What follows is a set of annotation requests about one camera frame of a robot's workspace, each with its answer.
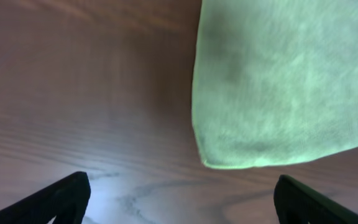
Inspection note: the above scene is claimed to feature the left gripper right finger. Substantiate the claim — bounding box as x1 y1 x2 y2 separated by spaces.
273 175 358 224

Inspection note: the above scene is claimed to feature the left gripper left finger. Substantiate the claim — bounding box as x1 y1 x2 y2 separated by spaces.
0 172 91 224

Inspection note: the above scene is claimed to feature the light green microfiber cloth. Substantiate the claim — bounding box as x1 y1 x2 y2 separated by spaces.
191 0 358 169

